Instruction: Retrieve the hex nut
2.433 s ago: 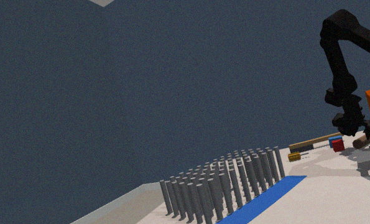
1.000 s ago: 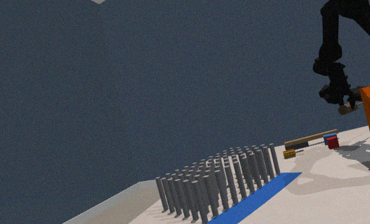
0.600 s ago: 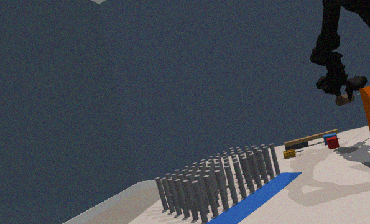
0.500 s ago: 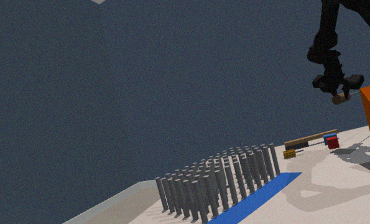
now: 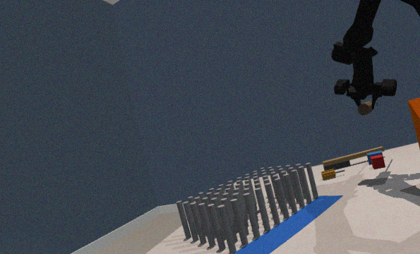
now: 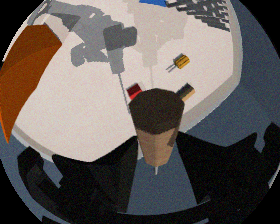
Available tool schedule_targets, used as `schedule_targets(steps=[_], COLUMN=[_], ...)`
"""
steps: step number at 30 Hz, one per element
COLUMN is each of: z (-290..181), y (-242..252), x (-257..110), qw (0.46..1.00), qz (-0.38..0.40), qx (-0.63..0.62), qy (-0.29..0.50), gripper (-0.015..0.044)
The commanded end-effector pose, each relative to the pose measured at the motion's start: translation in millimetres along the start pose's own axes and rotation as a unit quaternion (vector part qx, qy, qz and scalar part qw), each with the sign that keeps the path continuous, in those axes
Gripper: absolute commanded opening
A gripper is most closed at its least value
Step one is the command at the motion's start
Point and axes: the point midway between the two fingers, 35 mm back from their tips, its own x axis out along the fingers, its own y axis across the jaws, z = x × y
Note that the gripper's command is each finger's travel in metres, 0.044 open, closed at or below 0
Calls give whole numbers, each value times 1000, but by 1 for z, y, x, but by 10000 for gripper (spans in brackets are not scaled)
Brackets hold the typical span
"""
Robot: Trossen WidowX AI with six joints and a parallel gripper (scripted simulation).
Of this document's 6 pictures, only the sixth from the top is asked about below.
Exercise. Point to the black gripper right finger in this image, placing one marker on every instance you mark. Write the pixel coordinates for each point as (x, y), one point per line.
(207, 163)

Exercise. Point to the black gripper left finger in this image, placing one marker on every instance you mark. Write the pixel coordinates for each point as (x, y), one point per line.
(112, 174)

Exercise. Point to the blue flat strip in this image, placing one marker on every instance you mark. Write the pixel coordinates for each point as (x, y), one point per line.
(156, 2)

